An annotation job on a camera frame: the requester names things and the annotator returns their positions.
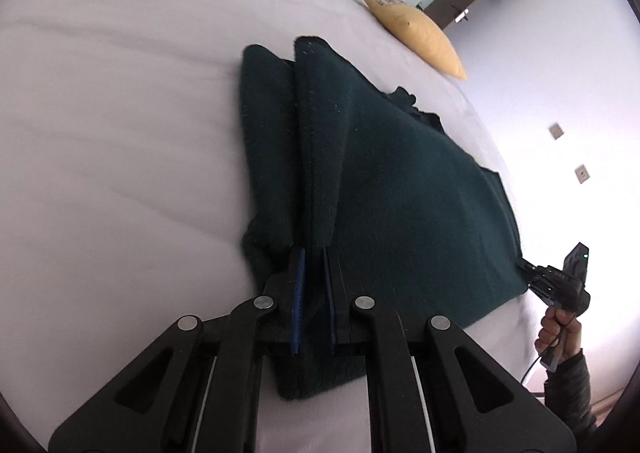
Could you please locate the yellow pillow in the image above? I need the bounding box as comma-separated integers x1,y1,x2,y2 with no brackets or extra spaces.
355,0,469,81

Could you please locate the person's right forearm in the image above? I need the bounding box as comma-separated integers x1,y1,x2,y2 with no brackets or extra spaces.
543,348,602,445

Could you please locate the dark green sweater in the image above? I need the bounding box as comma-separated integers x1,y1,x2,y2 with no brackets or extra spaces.
236,36,529,401

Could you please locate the bed with white sheet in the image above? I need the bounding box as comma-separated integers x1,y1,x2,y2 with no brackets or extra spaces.
0,0,548,453

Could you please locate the person's right hand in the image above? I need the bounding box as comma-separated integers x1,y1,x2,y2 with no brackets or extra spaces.
534,305,583,365

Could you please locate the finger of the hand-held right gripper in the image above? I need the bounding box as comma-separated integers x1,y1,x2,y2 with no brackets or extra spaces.
526,280,557,306
516,258,553,280

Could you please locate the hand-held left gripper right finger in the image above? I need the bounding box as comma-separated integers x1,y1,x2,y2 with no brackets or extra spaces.
322,248,577,453

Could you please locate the black cable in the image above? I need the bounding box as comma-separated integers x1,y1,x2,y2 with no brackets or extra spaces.
520,323,573,385

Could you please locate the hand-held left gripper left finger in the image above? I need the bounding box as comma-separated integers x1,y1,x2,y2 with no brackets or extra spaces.
48,247,307,453

